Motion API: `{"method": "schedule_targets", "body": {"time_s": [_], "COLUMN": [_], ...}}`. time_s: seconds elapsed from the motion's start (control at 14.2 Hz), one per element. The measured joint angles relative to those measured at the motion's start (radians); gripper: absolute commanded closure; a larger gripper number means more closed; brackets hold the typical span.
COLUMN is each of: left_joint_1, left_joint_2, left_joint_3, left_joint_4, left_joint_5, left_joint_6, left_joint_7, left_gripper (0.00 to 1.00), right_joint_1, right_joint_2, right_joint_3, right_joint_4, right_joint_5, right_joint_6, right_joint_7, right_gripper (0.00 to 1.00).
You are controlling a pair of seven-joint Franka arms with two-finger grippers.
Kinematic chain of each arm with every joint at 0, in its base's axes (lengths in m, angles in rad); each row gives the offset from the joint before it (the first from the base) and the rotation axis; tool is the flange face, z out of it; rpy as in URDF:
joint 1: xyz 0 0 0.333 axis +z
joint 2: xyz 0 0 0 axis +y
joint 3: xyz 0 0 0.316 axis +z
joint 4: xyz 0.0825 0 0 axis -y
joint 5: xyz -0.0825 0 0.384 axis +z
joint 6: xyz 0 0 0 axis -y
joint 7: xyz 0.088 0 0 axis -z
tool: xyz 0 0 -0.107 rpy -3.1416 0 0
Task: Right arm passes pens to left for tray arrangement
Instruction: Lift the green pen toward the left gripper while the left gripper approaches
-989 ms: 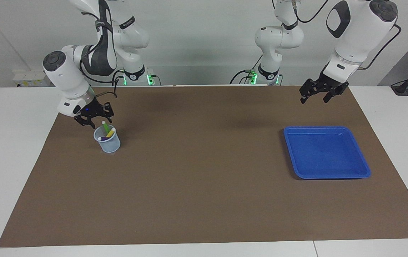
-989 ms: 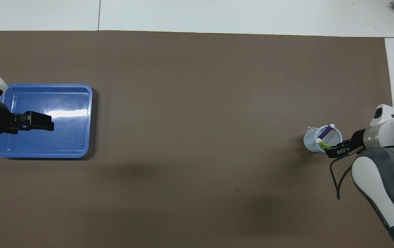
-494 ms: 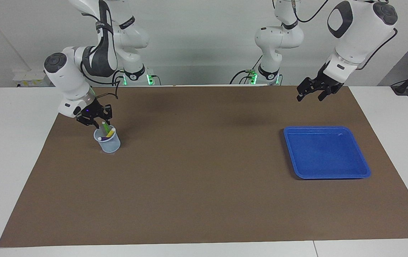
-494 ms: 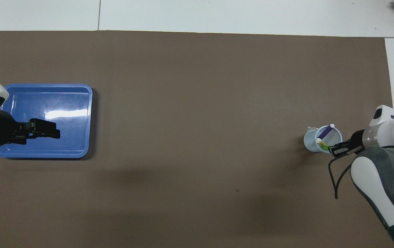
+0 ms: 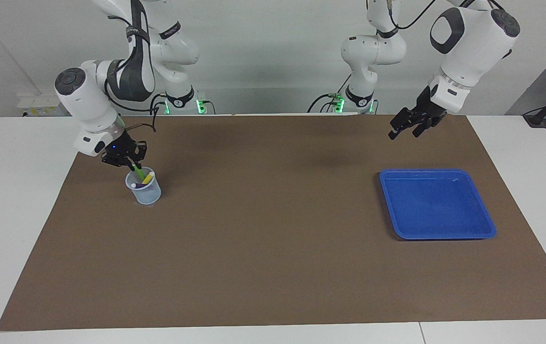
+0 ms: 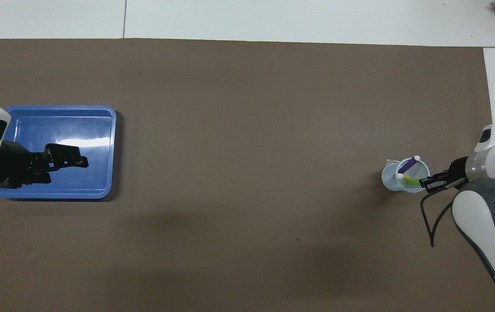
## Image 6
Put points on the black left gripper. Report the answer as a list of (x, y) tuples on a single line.
[(13, 167)]

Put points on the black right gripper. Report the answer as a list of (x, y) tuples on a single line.
[(457, 173)]

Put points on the green pen white cap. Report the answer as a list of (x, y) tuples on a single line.
[(412, 182)]

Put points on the purple pen white cap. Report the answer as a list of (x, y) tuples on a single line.
[(411, 165)]

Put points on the blue plastic tray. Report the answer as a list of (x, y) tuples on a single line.
[(91, 182)]

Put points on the translucent pale blue cup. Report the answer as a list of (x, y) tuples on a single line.
[(388, 177)]

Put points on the brown table mat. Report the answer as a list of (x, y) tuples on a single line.
[(247, 130)]

